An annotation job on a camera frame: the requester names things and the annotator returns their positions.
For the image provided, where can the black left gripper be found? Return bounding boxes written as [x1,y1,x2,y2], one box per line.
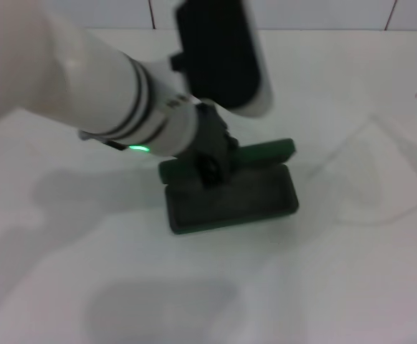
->
[185,101,239,190]

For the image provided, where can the green glasses case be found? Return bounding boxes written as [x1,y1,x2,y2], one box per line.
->
[158,138,299,236]

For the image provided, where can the clear white glasses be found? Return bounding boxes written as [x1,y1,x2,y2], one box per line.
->
[307,113,417,227]

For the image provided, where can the black white wrist camera box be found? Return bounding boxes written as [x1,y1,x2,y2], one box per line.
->
[171,0,274,118]

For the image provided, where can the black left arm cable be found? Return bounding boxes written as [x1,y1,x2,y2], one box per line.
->
[79,130,125,152]

